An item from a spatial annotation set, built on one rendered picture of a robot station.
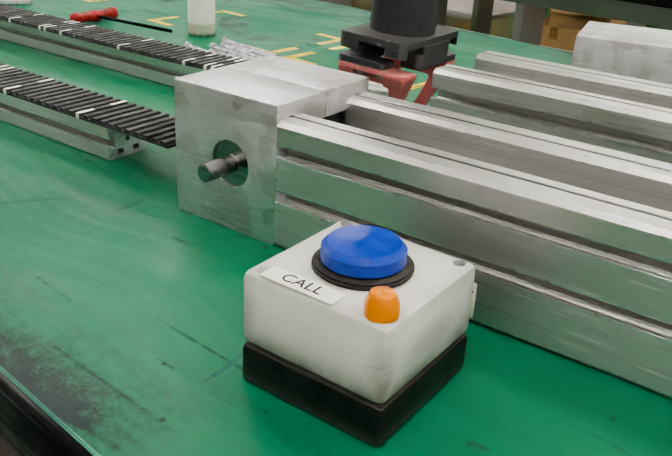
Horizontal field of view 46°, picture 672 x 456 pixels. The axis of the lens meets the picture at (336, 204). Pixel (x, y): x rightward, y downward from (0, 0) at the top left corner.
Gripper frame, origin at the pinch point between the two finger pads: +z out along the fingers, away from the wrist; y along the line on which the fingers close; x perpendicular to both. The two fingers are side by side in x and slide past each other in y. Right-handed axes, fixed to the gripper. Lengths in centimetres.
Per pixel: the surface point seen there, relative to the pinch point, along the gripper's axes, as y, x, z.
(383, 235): -31.9, -17.4, -6.9
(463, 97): -4.4, -8.6, -6.0
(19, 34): 1, 55, 2
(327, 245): -34.3, -15.9, -6.7
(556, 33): 361, 100, 57
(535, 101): -5.8, -14.8, -7.5
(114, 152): -19.9, 14.1, 1.2
